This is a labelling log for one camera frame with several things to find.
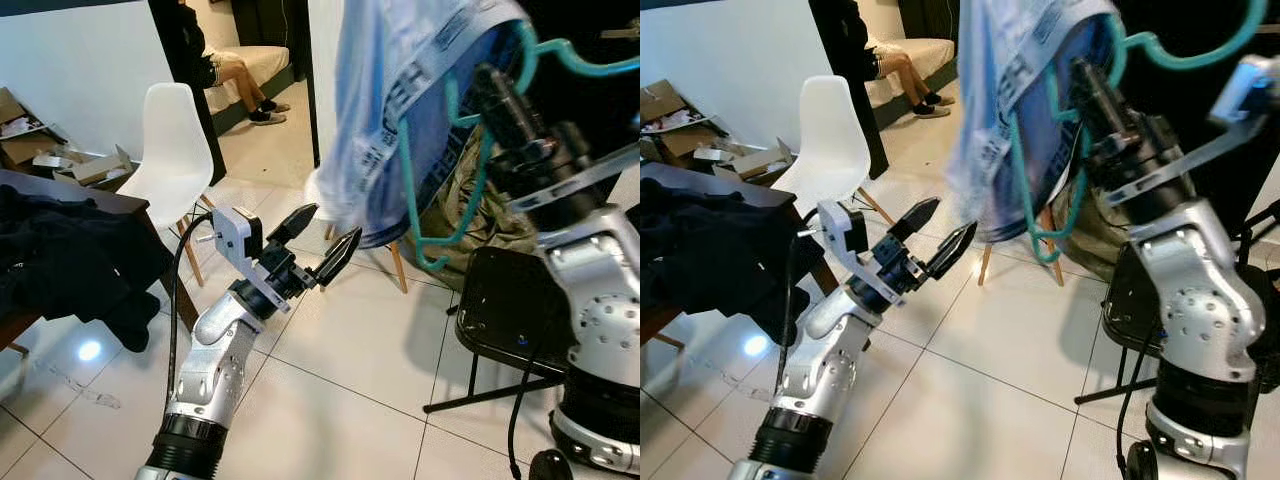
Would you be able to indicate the black folding chair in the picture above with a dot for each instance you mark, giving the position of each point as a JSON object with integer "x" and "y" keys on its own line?
{"x": 505, "y": 300}
{"x": 1125, "y": 290}

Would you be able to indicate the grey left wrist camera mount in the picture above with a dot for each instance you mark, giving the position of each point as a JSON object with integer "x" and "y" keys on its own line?
{"x": 235, "y": 235}
{"x": 840, "y": 225}

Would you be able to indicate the large cardboard box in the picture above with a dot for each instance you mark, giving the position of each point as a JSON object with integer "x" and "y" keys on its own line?
{"x": 20, "y": 150}
{"x": 660, "y": 120}

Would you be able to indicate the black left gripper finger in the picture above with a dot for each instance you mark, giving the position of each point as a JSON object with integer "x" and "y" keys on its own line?
{"x": 955, "y": 248}
{"x": 915, "y": 218}
{"x": 342, "y": 255}
{"x": 296, "y": 224}

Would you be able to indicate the bed with beige cover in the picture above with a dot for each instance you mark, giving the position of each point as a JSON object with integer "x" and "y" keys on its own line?
{"x": 270, "y": 60}
{"x": 930, "y": 55}

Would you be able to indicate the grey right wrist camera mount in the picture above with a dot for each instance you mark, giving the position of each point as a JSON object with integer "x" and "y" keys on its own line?
{"x": 580, "y": 178}
{"x": 1245, "y": 90}

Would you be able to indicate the person in dark clothes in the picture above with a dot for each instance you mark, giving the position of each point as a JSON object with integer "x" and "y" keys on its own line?
{"x": 850, "y": 40}
{"x": 195, "y": 40}

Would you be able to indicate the light blue printed garment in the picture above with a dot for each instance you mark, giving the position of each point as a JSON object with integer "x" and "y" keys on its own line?
{"x": 400, "y": 60}
{"x": 1010, "y": 60}

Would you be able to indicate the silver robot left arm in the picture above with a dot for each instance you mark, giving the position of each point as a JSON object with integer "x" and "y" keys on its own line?
{"x": 830, "y": 370}
{"x": 215, "y": 370}

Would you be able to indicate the open cardboard box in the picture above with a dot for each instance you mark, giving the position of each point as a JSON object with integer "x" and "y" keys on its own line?
{"x": 740, "y": 160}
{"x": 95, "y": 170}

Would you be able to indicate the turquoise plastic hanger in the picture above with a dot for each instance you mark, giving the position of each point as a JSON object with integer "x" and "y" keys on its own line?
{"x": 1016, "y": 180}
{"x": 406, "y": 190}

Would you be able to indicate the navy garment with pink logo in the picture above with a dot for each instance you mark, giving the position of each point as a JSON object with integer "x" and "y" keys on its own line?
{"x": 70, "y": 260}
{"x": 720, "y": 250}

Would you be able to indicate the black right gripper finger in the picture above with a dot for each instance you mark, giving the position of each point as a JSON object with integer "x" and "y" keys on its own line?
{"x": 1087, "y": 85}
{"x": 515, "y": 105}
{"x": 1112, "y": 100}
{"x": 490, "y": 92}

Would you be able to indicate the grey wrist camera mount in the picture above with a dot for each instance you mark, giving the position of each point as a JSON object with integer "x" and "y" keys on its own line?
{"x": 580, "y": 178}
{"x": 840, "y": 225}
{"x": 235, "y": 235}
{"x": 1245, "y": 90}

